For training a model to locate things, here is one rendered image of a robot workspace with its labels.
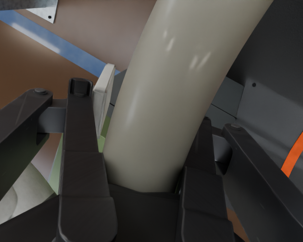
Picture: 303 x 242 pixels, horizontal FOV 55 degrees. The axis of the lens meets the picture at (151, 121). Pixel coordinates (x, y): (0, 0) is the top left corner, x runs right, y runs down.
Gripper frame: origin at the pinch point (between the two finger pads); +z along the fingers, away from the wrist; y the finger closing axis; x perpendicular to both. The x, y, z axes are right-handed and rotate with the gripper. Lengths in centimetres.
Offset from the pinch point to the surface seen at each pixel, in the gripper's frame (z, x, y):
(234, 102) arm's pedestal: 85, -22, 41
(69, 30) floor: 144, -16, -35
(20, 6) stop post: 131, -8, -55
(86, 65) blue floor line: 141, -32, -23
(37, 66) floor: 154, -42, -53
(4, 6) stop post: 122, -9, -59
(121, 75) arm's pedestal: 70, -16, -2
